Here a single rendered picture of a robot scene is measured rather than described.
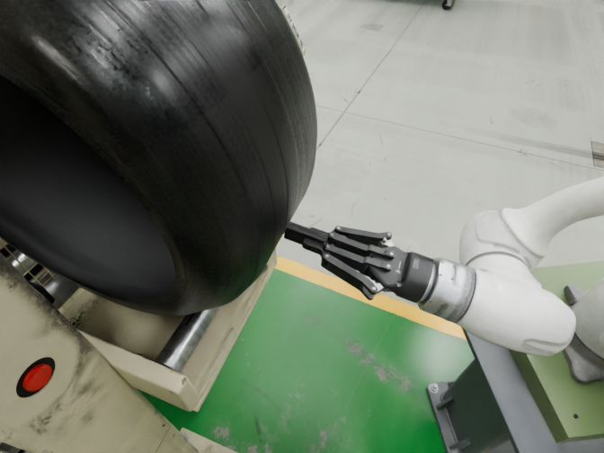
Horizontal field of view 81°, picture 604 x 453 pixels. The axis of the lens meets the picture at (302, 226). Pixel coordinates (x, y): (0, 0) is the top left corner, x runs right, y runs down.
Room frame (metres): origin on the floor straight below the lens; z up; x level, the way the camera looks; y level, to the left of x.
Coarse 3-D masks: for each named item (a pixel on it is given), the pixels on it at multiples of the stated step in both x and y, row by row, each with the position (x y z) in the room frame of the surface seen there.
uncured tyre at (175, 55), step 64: (0, 0) 0.29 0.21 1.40; (64, 0) 0.29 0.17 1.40; (128, 0) 0.31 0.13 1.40; (192, 0) 0.36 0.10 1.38; (256, 0) 0.44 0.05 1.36; (0, 64) 0.28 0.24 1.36; (64, 64) 0.27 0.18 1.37; (128, 64) 0.28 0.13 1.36; (192, 64) 0.30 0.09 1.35; (256, 64) 0.37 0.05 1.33; (0, 128) 0.55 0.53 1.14; (64, 128) 0.63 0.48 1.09; (128, 128) 0.25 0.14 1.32; (192, 128) 0.27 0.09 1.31; (256, 128) 0.31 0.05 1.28; (0, 192) 0.47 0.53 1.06; (64, 192) 0.53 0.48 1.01; (128, 192) 0.59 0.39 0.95; (192, 192) 0.25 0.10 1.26; (256, 192) 0.28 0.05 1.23; (64, 256) 0.40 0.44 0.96; (128, 256) 0.44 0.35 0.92; (192, 256) 0.24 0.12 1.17; (256, 256) 0.26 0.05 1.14
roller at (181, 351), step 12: (204, 312) 0.31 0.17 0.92; (216, 312) 0.32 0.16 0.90; (180, 324) 0.29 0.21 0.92; (192, 324) 0.29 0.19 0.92; (204, 324) 0.29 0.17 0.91; (180, 336) 0.27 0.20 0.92; (192, 336) 0.27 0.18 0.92; (168, 348) 0.25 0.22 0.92; (180, 348) 0.25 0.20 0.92; (192, 348) 0.25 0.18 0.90; (156, 360) 0.23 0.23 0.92; (168, 360) 0.22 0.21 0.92; (180, 360) 0.23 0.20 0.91
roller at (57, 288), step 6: (54, 282) 0.37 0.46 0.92; (60, 282) 0.37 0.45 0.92; (66, 282) 0.38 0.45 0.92; (48, 288) 0.36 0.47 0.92; (54, 288) 0.36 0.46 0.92; (60, 288) 0.36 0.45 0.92; (66, 288) 0.37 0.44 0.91; (72, 288) 0.37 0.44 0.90; (78, 288) 0.38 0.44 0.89; (54, 294) 0.35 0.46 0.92; (60, 294) 0.35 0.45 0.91; (66, 294) 0.36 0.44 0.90; (72, 294) 0.37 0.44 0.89; (60, 300) 0.35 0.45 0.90; (66, 300) 0.35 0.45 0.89; (60, 306) 0.34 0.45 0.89
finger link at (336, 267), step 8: (328, 256) 0.34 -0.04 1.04; (328, 264) 0.33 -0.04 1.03; (336, 264) 0.33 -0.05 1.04; (344, 264) 0.33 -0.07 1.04; (336, 272) 0.32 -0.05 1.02; (344, 272) 0.32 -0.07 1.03; (352, 272) 0.31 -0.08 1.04; (344, 280) 0.31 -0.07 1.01; (352, 280) 0.31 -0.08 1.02; (360, 280) 0.30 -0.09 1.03; (368, 280) 0.30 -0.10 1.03; (360, 288) 0.30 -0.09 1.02; (368, 288) 0.29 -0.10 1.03; (376, 288) 0.29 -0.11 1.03
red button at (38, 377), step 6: (36, 366) 0.16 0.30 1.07; (42, 366) 0.16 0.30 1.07; (48, 366) 0.16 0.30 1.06; (30, 372) 0.15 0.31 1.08; (36, 372) 0.15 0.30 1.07; (42, 372) 0.15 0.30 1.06; (48, 372) 0.16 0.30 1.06; (24, 378) 0.14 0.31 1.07; (30, 378) 0.14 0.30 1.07; (36, 378) 0.15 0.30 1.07; (42, 378) 0.15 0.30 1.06; (48, 378) 0.15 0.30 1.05; (24, 384) 0.14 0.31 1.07; (30, 384) 0.14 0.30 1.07; (36, 384) 0.14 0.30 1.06; (42, 384) 0.14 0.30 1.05; (30, 390) 0.14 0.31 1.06; (36, 390) 0.14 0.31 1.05
